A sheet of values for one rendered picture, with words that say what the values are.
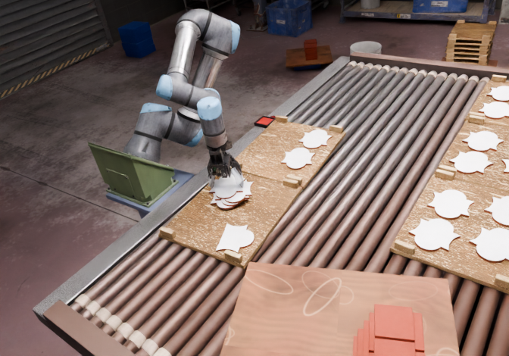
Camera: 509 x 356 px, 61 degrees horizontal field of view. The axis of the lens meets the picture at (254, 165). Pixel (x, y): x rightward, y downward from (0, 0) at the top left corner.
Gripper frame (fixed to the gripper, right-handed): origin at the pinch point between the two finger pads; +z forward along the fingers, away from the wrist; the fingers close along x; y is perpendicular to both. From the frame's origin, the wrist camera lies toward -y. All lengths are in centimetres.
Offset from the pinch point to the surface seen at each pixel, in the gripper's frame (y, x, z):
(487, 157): -14, 94, 3
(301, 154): -22.2, 26.3, 3.1
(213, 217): 12.5, -3.8, 4.1
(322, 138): -33.3, 35.0, 3.1
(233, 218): 13.6, 3.6, 4.0
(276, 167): -15.8, 16.8, 4.0
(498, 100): -57, 111, 3
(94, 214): -99, -132, 98
